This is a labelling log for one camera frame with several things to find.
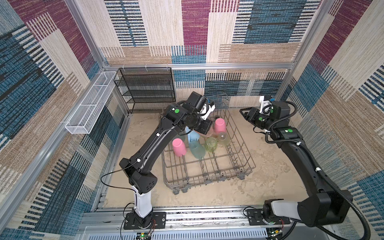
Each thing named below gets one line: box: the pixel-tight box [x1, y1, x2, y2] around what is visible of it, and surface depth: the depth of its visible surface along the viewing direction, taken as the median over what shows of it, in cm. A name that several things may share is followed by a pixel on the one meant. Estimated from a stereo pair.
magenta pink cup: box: [172, 138, 187, 157], surface depth 89 cm
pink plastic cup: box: [214, 118, 227, 133], surface depth 96 cm
